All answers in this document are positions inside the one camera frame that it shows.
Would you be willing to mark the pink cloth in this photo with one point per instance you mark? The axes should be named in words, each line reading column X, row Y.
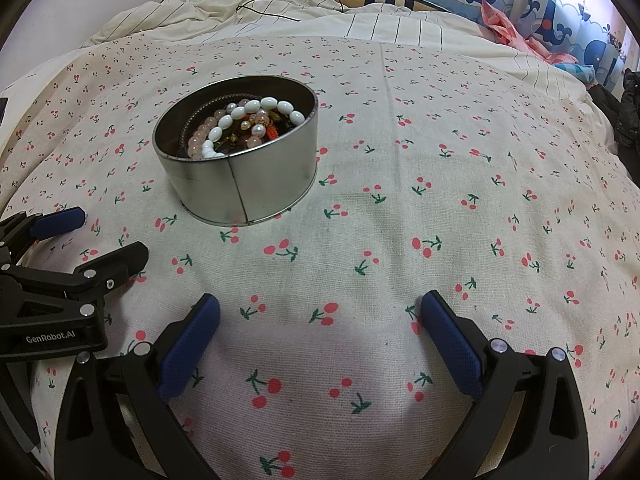
column 505, row 30

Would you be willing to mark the cream striped quilt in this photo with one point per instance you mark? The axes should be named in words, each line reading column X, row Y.
column 400, row 25

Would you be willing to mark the round metal tin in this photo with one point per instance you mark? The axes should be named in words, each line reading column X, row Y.
column 270, row 175

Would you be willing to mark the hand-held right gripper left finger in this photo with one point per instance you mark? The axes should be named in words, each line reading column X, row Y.
column 190, row 345

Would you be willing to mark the cherry print bed sheet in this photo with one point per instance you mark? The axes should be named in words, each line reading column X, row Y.
column 400, row 210

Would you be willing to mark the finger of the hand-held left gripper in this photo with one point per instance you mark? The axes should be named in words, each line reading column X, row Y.
column 115, row 260
column 57, row 222

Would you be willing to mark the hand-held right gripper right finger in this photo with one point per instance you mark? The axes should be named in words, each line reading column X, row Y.
column 450, row 345

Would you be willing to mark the dark clothing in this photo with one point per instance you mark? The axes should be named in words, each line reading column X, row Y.
column 625, row 115

